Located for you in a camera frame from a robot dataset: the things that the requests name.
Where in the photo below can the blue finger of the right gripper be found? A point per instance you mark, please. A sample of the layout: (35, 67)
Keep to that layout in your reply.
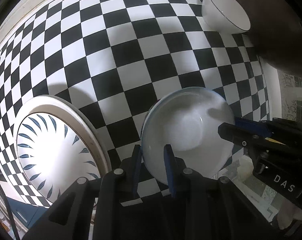
(242, 137)
(257, 128)

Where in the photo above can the brown rice cooker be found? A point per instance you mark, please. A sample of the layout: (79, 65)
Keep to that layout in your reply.
(276, 33)

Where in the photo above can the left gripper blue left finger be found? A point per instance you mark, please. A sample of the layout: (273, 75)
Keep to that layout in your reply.
(137, 160)

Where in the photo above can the white bowl blue hearts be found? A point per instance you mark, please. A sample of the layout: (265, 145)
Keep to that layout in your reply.
(188, 120)

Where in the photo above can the blue kitchen cabinet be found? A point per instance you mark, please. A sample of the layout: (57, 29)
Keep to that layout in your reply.
(28, 214)

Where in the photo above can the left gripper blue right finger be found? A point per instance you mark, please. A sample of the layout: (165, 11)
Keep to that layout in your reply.
(171, 168)

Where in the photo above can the white plate pink floral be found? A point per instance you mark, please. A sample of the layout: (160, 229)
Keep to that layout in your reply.
(74, 118)

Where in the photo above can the white plate blue leaf pattern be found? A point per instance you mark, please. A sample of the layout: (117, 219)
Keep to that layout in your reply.
(52, 155)

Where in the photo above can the black white checkered mat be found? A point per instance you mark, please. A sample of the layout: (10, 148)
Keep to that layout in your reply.
(113, 59)

